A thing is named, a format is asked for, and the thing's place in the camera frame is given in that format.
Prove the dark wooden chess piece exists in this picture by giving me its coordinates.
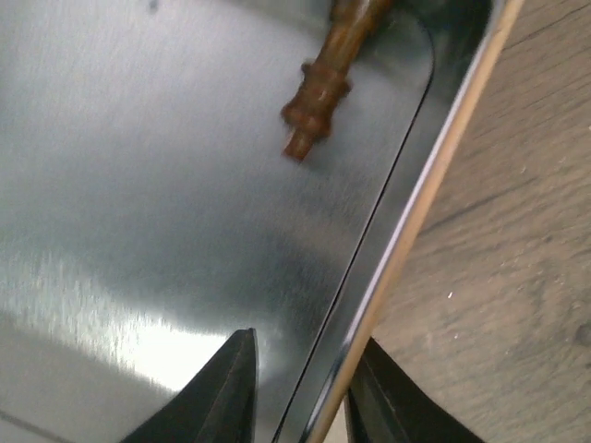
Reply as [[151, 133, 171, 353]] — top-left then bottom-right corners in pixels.
[[281, 0, 392, 162]]

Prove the yellow rimmed metal tin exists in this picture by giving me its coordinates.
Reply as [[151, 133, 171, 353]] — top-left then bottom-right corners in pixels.
[[1, 1, 521, 442]]

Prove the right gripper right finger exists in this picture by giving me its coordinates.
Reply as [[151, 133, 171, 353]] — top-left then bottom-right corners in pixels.
[[344, 339, 483, 443]]

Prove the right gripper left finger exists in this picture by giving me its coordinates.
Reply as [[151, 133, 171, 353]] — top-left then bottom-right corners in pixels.
[[122, 329, 258, 443]]

